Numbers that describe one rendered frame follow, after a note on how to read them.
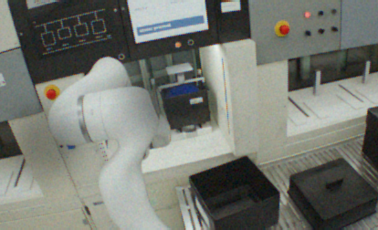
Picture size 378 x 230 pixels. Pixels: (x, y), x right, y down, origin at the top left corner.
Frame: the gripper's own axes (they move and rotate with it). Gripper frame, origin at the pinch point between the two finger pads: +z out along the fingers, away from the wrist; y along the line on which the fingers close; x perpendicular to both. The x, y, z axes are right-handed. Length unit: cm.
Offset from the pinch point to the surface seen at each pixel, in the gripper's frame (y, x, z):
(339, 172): 81, -30, -25
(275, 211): 48, -32, -38
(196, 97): 24.4, -17.1, 22.5
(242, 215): 34, -27, -41
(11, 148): -88, -44, 30
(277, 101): 60, -14, 7
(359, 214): 82, -34, -46
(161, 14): 12.2, 31.6, 7.3
